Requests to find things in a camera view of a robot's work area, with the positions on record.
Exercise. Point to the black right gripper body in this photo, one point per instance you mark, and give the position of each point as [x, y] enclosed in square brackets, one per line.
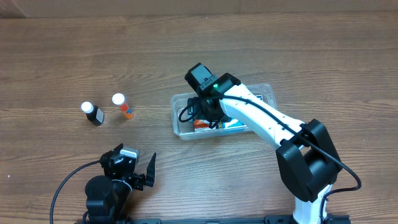
[204, 109]

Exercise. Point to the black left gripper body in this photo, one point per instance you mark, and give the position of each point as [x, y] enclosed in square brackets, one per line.
[134, 178]

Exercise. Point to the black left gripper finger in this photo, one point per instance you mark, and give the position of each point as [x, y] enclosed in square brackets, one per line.
[117, 149]
[150, 177]

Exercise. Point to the red medicine box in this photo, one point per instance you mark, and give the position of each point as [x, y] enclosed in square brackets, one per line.
[201, 125]

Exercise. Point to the clear plastic container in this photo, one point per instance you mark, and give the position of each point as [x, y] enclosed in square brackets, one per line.
[185, 131]

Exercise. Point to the blue medicine box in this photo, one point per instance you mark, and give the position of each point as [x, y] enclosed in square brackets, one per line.
[234, 123]

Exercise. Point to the white blue plaster box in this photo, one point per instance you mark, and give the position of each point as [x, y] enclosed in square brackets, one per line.
[258, 97]

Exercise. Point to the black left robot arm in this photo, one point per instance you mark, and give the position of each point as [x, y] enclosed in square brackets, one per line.
[107, 194]

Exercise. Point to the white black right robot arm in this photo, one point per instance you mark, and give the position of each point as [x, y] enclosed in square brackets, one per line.
[307, 159]

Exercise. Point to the dark brown medicine bottle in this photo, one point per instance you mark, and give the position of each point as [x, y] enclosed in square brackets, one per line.
[93, 113]

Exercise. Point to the orange tablet tube white cap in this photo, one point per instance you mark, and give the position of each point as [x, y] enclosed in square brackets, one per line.
[119, 100]

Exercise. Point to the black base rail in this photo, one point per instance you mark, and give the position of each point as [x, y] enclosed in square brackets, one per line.
[217, 220]

